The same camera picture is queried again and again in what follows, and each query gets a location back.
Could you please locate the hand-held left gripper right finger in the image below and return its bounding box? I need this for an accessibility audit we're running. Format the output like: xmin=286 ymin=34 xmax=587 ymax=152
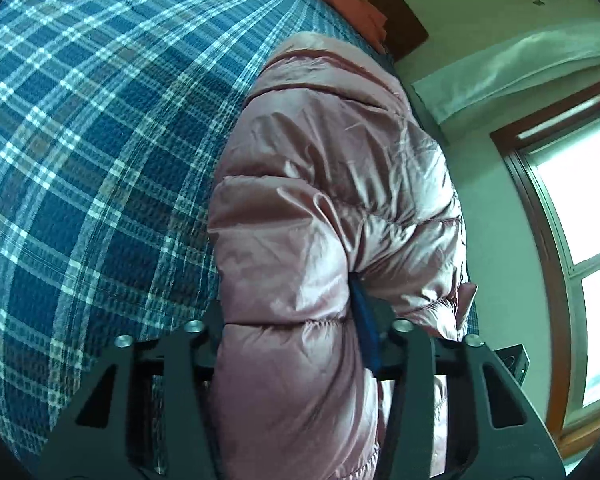
xmin=349 ymin=280 xmax=566 ymax=480

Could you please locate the wooden headboard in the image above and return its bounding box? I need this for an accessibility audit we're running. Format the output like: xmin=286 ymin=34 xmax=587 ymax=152
xmin=365 ymin=0 xmax=429 ymax=61

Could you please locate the wooden framed window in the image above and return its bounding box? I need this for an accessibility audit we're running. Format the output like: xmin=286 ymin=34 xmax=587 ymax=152
xmin=490 ymin=72 xmax=600 ymax=461

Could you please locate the pink puffer jacket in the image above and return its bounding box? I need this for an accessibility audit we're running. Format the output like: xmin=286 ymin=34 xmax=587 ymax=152
xmin=205 ymin=31 xmax=478 ymax=480

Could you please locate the blue plaid bed sheet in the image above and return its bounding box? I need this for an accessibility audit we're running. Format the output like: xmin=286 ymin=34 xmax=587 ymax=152
xmin=0 ymin=0 xmax=481 ymax=476

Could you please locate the white curtain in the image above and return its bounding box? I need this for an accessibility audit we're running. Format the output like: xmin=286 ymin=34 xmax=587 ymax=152
xmin=411 ymin=17 xmax=600 ymax=123

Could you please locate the pink pillow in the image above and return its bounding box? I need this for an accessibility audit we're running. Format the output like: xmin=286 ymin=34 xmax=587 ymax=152
xmin=272 ymin=0 xmax=388 ymax=53

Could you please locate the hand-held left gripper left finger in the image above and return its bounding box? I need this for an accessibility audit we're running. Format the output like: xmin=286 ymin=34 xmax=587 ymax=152
xmin=39 ymin=300 xmax=226 ymax=480

